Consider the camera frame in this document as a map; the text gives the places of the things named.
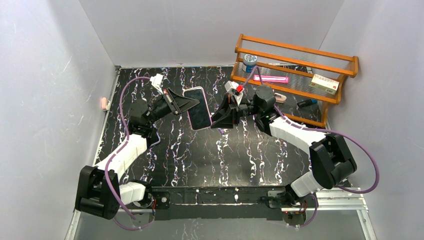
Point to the phone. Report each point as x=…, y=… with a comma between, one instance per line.
x=199, y=116

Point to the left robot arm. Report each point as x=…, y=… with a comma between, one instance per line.
x=99, y=191

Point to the pink wall clip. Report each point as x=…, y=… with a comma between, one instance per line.
x=105, y=104

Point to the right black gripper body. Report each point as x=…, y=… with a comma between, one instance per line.
x=234, y=110

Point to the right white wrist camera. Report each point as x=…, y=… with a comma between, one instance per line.
x=236, y=90

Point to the aluminium frame rail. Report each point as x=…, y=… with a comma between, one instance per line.
x=324, y=199

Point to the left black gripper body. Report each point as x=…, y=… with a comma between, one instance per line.
x=171, y=101

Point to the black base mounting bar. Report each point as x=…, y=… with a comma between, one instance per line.
x=236, y=202

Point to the orange wooden shelf rack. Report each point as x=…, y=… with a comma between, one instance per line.
x=299, y=64

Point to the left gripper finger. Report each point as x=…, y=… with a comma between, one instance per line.
x=184, y=107
x=188, y=100

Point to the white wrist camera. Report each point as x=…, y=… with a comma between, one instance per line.
x=236, y=90
x=156, y=82

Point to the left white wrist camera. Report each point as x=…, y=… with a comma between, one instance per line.
x=156, y=82

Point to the white red small box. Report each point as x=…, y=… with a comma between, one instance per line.
x=325, y=84

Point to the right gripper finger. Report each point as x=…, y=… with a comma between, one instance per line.
x=224, y=122
x=224, y=111

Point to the blue white round jar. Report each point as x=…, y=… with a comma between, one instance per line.
x=249, y=62

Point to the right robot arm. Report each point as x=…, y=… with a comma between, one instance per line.
x=330, y=158

